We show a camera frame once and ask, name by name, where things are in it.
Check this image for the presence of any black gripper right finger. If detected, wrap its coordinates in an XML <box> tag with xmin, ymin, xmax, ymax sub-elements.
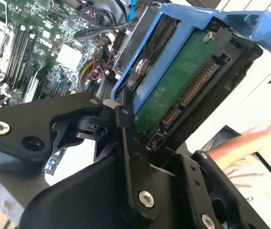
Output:
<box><xmin>172</xmin><ymin>149</ymin><xmax>271</xmax><ymax>229</ymax></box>

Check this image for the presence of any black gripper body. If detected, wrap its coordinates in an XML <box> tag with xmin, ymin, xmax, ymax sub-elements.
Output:
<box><xmin>18</xmin><ymin>155</ymin><xmax>195</xmax><ymax>229</ymax></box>

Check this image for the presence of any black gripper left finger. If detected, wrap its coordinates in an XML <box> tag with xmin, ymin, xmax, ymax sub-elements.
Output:
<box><xmin>0</xmin><ymin>89</ymin><xmax>162</xmax><ymax>227</ymax></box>

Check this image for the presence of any hard disk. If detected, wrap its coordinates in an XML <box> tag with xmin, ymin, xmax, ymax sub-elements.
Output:
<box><xmin>110</xmin><ymin>2</ymin><xmax>271</xmax><ymax>153</ymax></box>

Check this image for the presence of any person's bare hand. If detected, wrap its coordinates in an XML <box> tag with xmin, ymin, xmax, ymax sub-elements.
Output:
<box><xmin>207</xmin><ymin>111</ymin><xmax>271</xmax><ymax>172</ymax></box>

